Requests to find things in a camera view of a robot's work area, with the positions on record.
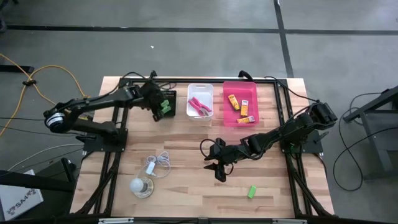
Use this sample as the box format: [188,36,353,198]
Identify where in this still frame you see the black mesh basket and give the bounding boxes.
[154,90,177,118]

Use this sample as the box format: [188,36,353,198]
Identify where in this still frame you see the black aluminium table frame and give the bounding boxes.
[70,70,335,224]

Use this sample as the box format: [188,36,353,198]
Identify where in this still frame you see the pink handled pliers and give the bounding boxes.
[188,99,208,116]
[192,96,213,113]

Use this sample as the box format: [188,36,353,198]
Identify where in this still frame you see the white lamp cable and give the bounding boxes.
[136,151,172,179]

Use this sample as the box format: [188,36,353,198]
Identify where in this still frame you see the black case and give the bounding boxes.
[0,157,77,192]

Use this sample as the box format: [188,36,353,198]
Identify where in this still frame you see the yellow cable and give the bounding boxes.
[0,52,90,138]

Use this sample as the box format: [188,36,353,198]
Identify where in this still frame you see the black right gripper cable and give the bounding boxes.
[200,139,218,161]

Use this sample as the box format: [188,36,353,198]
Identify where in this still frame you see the pink plastic bin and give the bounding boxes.
[222,80,261,128]

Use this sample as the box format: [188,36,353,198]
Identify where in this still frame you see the silver frame bracket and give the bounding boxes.
[98,217,134,224]
[272,218,307,224]

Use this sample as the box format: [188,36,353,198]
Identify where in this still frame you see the white printed box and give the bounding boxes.
[0,169,44,221]

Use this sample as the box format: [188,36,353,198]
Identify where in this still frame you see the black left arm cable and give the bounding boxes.
[107,71,147,94]

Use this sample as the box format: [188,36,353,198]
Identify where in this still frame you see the white plastic bin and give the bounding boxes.
[186,83,215,121]

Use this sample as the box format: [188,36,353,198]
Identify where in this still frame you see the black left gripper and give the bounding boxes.
[137,81,166,122]

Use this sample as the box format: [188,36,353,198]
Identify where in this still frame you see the black metal stand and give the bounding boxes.
[343,85,398,181]

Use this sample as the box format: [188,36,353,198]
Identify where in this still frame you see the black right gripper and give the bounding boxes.
[203,138,250,184]

